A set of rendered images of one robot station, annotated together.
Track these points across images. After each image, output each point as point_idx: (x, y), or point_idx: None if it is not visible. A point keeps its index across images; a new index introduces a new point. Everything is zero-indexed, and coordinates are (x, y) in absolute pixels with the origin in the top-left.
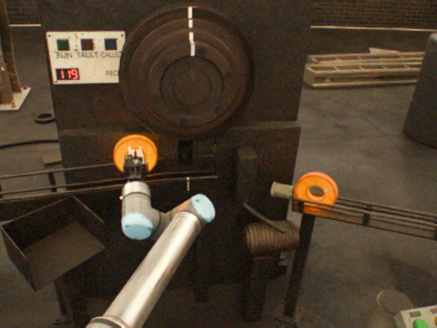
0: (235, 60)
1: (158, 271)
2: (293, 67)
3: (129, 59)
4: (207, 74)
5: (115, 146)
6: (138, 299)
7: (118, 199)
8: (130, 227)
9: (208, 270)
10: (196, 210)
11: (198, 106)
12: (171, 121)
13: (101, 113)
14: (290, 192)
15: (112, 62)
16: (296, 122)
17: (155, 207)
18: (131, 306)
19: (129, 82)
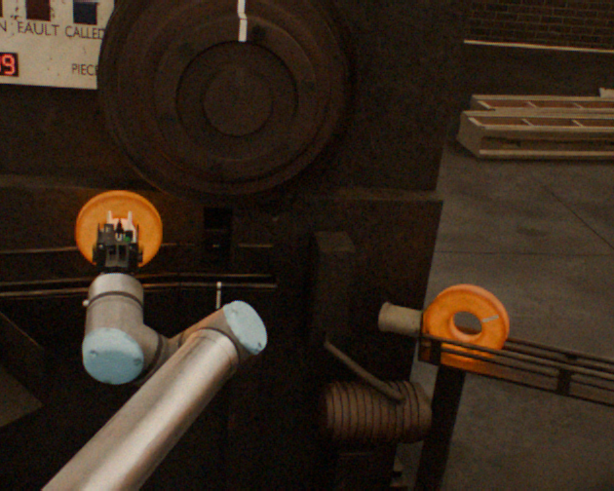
0: (321, 57)
1: (150, 427)
2: (433, 85)
3: (121, 41)
4: (267, 79)
5: (81, 210)
6: (104, 472)
7: (76, 319)
8: (99, 357)
9: (247, 481)
10: (231, 328)
11: (247, 140)
12: (193, 165)
13: (56, 148)
14: (416, 323)
15: (86, 49)
16: (435, 193)
17: None
18: (92, 482)
19: (118, 84)
